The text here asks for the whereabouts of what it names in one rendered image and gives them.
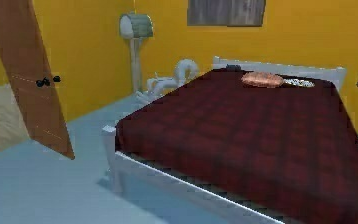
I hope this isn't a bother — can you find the white curved chair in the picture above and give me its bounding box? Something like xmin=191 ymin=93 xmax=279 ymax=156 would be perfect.
xmin=135 ymin=58 xmax=200 ymax=105

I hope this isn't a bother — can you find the white bed with red cover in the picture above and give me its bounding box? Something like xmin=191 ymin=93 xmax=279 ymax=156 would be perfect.
xmin=101 ymin=55 xmax=358 ymax=224

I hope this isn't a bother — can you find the orange pillow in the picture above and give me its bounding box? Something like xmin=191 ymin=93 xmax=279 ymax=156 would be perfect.
xmin=241 ymin=71 xmax=285 ymax=89

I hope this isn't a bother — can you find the grey-green floor lamp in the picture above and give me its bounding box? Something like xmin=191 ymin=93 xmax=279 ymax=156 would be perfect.
xmin=118 ymin=12 xmax=155 ymax=95

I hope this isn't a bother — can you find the grey window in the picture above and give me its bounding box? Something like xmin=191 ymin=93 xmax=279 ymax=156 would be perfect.
xmin=186 ymin=0 xmax=267 ymax=28

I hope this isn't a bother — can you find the white patterned pillow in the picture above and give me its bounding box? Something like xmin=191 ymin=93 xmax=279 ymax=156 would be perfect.
xmin=282 ymin=77 xmax=316 ymax=89

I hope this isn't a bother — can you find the brown wooden room door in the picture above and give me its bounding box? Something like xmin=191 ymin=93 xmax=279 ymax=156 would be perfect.
xmin=0 ymin=0 xmax=76 ymax=161

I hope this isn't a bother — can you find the black door handle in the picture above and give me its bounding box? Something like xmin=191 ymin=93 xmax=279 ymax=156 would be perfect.
xmin=35 ymin=75 xmax=62 ymax=88

